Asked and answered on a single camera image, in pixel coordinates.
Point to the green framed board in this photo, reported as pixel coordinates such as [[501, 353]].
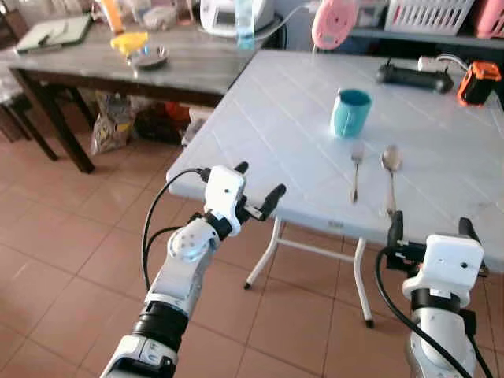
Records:
[[55, 33]]

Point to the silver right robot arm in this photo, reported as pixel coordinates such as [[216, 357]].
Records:
[[437, 339]]

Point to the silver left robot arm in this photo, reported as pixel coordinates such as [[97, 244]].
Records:
[[177, 276]]

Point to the white plastic basket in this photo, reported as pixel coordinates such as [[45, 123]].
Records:
[[429, 16]]

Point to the dark wooden table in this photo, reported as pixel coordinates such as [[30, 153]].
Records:
[[94, 67]]

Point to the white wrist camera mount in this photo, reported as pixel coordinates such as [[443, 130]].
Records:
[[222, 193], [449, 260]]

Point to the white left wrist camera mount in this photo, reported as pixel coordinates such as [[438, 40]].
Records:
[[222, 193]]

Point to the printed snack bag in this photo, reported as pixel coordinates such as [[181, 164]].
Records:
[[112, 126]]

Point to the clear blue water bottle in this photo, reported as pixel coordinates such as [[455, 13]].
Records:
[[245, 27]]

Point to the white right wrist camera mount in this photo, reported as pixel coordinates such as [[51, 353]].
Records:
[[449, 260]]

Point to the white folding table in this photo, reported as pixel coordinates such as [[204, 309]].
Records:
[[299, 134]]

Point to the yellow plastic object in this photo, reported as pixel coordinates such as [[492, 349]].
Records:
[[128, 42]]

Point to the white kitchen appliance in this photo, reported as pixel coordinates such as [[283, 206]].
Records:
[[220, 17]]

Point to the pink round appliance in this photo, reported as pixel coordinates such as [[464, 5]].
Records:
[[335, 24]]

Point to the pink plastic basket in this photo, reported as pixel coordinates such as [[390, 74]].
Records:
[[490, 17]]

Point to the dark orange bag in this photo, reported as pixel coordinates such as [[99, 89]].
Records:
[[161, 124]]

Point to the teal cup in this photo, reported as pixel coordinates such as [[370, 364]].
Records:
[[350, 118]]

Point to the orange bottle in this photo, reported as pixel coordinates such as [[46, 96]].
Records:
[[112, 16]]

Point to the orange and black battery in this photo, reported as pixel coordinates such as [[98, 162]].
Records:
[[479, 85]]

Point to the metal spoon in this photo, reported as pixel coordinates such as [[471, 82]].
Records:
[[390, 160]]

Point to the white plug adapter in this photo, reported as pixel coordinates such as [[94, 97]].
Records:
[[429, 63]]

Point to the steel bowl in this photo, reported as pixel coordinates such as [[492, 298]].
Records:
[[147, 57]]

